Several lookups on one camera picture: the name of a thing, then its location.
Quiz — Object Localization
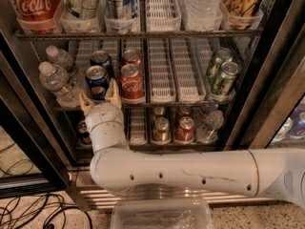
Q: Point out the green soda can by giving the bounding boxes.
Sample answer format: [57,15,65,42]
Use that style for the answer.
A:
[212,62,240,95]
[206,48,233,84]

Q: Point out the rear bottom orange can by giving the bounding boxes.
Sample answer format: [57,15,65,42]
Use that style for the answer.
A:
[152,107,166,122]

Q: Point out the cans behind right door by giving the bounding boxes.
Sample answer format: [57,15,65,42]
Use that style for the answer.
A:
[273,104,305,142]

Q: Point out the bottom red coca-cola can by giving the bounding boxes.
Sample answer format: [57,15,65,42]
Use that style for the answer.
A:
[174,116,194,143]

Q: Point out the blue white label bottle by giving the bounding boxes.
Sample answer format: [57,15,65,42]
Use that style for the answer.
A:
[106,0,136,19]

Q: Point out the large red coca-cola bottle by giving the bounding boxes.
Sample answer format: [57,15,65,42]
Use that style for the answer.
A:
[13,0,63,34]

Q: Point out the rear bottom red can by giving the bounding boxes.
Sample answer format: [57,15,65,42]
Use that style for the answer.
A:
[175,106,193,121]

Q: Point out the bottom shelf pepsi can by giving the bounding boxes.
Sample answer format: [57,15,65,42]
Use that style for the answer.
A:
[76,120,92,145]

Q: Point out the front green soda can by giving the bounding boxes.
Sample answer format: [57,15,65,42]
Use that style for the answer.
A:
[212,62,240,95]

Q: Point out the rear clear water bottle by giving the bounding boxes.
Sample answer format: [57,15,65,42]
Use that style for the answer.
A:
[46,45,78,77]

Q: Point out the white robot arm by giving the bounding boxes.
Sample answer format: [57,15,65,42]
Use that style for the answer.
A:
[79,81,305,208]

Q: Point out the rear green soda can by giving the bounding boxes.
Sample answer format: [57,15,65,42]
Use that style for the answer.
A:
[206,48,233,84]

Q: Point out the red coca-cola can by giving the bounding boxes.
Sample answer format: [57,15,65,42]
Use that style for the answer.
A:
[120,64,144,100]
[122,49,143,68]
[174,116,194,143]

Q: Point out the front clear water bottle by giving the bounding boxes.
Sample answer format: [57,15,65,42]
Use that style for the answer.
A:
[38,61,86,108]

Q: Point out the bottom orange soda can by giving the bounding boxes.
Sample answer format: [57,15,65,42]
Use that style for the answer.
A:
[152,117,170,142]

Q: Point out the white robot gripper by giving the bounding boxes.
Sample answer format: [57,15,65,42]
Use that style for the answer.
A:
[78,78,129,153]

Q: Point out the black floor cables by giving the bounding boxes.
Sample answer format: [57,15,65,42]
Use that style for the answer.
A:
[0,141,93,229]

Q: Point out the clear plastic bin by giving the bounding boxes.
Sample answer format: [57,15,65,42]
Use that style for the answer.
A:
[111,198,214,229]

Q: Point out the green label soda bottle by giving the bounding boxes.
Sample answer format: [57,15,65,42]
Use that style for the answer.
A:
[66,0,99,20]

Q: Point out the front red coca-cola can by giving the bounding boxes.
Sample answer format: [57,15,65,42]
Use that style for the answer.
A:
[120,64,144,100]

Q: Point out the rear red coca-cola can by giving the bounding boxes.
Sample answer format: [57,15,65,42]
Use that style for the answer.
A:
[122,49,143,68]

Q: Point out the bottom shelf water bottle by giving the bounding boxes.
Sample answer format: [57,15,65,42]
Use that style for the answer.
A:
[196,110,224,144]

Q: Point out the golden tea bottle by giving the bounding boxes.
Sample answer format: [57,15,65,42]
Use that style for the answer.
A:
[220,0,263,31]

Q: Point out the blue pepsi can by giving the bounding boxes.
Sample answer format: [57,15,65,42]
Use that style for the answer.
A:
[90,50,114,78]
[86,65,109,100]

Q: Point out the left black fridge door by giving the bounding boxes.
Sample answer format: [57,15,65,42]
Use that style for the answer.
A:
[0,75,69,198]

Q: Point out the right glass fridge door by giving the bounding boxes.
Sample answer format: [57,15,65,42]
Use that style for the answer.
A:
[218,0,305,150]

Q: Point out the stainless steel fridge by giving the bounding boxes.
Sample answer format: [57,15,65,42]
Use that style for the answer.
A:
[0,0,265,210]

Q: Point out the clear top shelf water bottle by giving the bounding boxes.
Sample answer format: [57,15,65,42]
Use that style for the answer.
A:
[182,0,226,19]

